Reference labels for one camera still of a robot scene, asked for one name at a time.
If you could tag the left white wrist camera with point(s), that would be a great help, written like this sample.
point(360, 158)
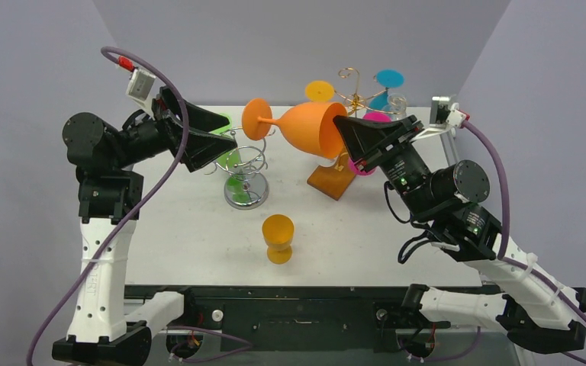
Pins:
point(139, 88)

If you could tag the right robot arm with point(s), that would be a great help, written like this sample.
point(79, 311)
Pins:
point(532, 309)

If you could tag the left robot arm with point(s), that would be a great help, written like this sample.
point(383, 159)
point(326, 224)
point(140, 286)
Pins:
point(110, 194)

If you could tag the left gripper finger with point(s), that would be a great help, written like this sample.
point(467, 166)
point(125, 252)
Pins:
point(203, 149)
point(198, 118)

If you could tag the pink wine glass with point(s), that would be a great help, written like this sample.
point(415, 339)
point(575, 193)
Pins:
point(358, 169)

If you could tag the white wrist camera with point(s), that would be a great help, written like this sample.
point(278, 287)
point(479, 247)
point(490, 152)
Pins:
point(430, 130)
point(139, 88)

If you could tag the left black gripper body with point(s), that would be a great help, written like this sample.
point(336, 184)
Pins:
point(166, 126)

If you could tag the blue wine glass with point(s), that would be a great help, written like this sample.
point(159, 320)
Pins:
point(389, 79)

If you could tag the silver wire glass rack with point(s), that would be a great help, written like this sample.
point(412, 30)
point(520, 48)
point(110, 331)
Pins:
point(246, 187)

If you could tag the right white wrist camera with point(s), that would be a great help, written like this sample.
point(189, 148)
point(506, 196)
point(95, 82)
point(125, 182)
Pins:
point(430, 130)

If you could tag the yellow wine glass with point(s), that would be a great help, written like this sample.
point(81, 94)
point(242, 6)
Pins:
point(278, 231)
point(319, 91)

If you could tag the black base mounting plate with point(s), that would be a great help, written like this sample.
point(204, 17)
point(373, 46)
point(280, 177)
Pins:
point(307, 319)

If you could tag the gold wire glass rack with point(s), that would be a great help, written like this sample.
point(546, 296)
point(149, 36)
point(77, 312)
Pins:
point(334, 179)

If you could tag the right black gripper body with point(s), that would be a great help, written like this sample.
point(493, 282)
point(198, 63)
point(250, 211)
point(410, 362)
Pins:
point(386, 151)

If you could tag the dark orange wine glass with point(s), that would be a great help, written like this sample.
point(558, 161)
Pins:
point(308, 127)

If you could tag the yellow wine glass front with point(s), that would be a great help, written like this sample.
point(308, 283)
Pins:
point(278, 231)

